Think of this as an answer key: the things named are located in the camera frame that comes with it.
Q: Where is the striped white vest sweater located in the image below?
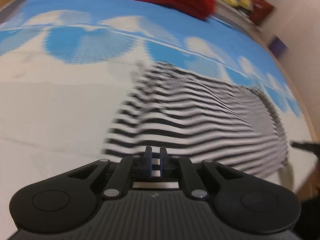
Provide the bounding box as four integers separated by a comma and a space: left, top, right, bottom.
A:
104, 62, 289, 178

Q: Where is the blue white patterned bedsheet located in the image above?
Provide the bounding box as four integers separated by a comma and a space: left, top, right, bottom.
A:
1, 0, 313, 239

